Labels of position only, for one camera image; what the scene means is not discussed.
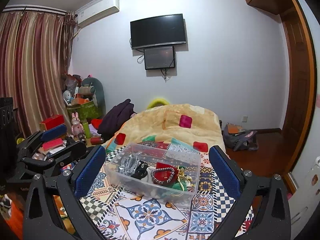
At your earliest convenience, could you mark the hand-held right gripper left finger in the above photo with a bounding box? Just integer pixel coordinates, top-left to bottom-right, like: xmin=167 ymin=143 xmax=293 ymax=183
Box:
xmin=23 ymin=145 xmax=107 ymax=240

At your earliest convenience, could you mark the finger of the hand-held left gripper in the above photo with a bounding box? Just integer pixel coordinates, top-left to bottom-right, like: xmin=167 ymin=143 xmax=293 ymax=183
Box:
xmin=16 ymin=125 xmax=68 ymax=157
xmin=21 ymin=141 xmax=87 ymax=167

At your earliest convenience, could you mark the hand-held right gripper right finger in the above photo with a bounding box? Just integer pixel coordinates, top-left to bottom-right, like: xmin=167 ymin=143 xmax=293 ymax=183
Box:
xmin=207 ymin=145 xmax=292 ymax=240

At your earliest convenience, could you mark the gold tassel cord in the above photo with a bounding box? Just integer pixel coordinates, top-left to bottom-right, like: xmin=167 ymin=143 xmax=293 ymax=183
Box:
xmin=176 ymin=168 xmax=197 ymax=191

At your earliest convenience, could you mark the silver sequin pouch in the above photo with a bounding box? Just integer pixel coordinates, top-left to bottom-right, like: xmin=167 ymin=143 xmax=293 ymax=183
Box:
xmin=117 ymin=152 xmax=141 ymax=176

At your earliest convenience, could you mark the green knit cloth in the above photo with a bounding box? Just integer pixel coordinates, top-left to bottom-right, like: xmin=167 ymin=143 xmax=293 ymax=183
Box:
xmin=172 ymin=179 xmax=188 ymax=193

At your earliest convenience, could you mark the red fabric pouch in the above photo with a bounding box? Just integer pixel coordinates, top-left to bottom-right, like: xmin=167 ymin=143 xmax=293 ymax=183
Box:
xmin=151 ymin=162 xmax=179 ymax=186

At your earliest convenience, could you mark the dark bead necklace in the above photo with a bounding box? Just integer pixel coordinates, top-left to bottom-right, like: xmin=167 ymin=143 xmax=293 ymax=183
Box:
xmin=149 ymin=166 xmax=176 ymax=185

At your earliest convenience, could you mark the clear plastic storage box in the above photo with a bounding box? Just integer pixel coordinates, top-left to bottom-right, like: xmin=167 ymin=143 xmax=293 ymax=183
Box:
xmin=103 ymin=142 xmax=201 ymax=208

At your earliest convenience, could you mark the red gift box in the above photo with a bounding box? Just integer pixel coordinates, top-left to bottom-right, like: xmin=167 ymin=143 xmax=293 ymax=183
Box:
xmin=39 ymin=114 xmax=65 ymax=131

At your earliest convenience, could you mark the pink flat box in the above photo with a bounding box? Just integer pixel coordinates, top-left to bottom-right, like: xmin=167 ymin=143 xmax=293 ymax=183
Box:
xmin=42 ymin=138 xmax=64 ymax=152

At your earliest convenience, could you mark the pink rabbit toy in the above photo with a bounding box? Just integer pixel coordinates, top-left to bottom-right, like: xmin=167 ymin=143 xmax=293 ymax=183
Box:
xmin=71 ymin=112 xmax=84 ymax=137

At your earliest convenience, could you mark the grey purple backpack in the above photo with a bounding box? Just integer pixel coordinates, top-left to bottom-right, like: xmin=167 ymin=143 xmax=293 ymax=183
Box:
xmin=222 ymin=123 xmax=259 ymax=152

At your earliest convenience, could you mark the green storage box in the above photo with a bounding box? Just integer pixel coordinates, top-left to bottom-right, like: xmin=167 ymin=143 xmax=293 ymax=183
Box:
xmin=66 ymin=100 xmax=102 ymax=121

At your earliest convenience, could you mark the dark purple jacket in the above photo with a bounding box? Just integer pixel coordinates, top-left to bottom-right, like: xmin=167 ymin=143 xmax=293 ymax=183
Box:
xmin=97 ymin=98 xmax=137 ymax=141

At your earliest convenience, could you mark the black speaker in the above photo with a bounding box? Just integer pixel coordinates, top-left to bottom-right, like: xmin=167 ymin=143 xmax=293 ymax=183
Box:
xmin=0 ymin=97 xmax=14 ymax=131

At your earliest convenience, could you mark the grey plush toy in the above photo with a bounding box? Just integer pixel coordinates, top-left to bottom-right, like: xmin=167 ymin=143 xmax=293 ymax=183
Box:
xmin=81 ymin=76 xmax=106 ymax=118

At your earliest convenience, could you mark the striped red curtain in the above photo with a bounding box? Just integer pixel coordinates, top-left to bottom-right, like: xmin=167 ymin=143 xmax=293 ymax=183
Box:
xmin=0 ymin=11 xmax=77 ymax=138

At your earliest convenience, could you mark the patterned patchwork bed sheet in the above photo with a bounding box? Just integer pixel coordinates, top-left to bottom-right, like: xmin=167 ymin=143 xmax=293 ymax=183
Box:
xmin=51 ymin=142 xmax=253 ymax=240

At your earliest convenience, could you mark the yellow quilt with red squares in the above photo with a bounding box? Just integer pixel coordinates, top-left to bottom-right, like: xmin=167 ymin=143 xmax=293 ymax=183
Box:
xmin=104 ymin=103 xmax=223 ymax=153

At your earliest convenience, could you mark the white plastic drawer cabinet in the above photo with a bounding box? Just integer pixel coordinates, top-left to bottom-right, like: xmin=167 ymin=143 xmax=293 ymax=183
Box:
xmin=289 ymin=154 xmax=320 ymax=240

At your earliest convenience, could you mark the yellow green plush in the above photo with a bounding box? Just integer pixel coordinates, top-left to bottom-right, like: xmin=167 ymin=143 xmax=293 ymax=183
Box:
xmin=147 ymin=97 xmax=171 ymax=109

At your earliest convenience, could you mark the curtain rod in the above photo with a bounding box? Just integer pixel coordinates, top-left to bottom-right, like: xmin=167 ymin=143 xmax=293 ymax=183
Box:
xmin=2 ymin=5 xmax=75 ymax=15

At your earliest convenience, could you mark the white air conditioner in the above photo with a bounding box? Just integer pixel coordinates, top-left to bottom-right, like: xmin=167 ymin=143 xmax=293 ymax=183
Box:
xmin=75 ymin=0 xmax=120 ymax=28

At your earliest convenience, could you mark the wooden door frame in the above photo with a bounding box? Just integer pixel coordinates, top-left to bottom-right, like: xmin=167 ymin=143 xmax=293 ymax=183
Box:
xmin=279 ymin=0 xmax=316 ymax=176

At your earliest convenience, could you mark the small black wall monitor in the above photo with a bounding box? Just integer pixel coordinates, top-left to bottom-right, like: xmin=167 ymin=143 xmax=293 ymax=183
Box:
xmin=143 ymin=45 xmax=176 ymax=71

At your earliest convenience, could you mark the large black wall television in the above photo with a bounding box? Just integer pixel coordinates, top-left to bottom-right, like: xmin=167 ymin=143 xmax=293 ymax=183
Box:
xmin=130 ymin=13 xmax=187 ymax=50

